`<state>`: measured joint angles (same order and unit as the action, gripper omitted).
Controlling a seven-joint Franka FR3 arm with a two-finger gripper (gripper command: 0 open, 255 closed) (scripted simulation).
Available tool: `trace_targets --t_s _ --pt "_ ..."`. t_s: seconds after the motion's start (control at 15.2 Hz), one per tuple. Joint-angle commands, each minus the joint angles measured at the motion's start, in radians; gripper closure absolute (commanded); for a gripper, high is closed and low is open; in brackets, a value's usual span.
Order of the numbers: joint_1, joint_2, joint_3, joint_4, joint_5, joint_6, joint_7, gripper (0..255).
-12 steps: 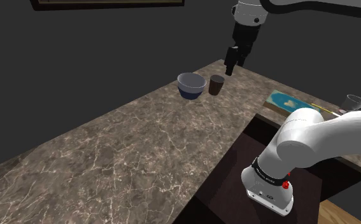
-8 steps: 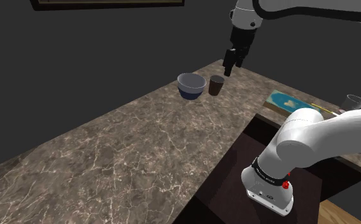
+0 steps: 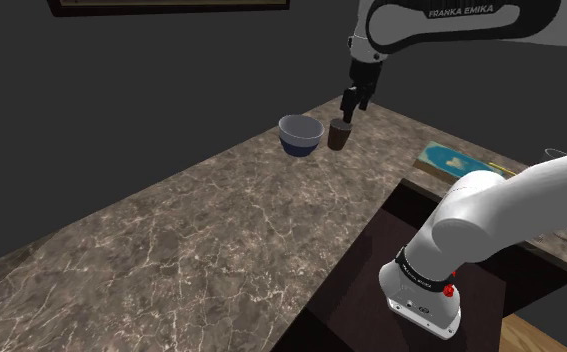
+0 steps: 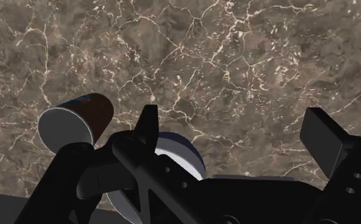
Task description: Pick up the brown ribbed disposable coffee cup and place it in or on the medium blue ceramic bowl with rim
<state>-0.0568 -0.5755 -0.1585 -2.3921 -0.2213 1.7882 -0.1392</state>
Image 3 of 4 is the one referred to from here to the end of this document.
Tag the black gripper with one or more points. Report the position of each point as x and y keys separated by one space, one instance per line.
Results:
x=366 y=75

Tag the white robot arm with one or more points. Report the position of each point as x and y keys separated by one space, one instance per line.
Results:
x=488 y=214

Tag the brown cup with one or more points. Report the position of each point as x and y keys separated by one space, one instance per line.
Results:
x=338 y=137

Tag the blue and white bowl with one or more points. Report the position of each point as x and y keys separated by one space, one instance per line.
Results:
x=301 y=134

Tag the yellow pencil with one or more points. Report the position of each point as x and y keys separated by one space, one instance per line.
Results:
x=503 y=169

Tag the dark glass cup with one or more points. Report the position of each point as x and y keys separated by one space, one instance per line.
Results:
x=553 y=153

